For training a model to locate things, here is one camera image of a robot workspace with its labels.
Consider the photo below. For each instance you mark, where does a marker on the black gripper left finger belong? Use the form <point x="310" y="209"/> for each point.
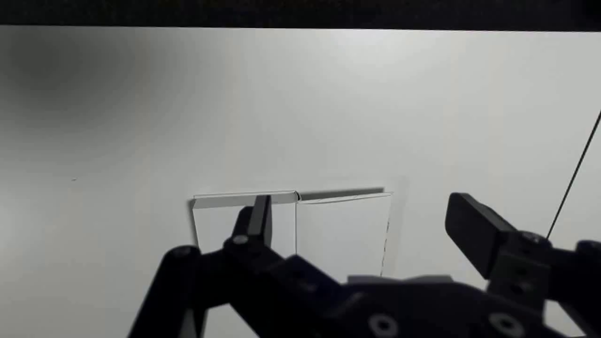
<point x="254" y="224"/>

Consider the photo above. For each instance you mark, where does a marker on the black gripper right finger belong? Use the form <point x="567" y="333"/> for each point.
<point x="479" y="231"/>

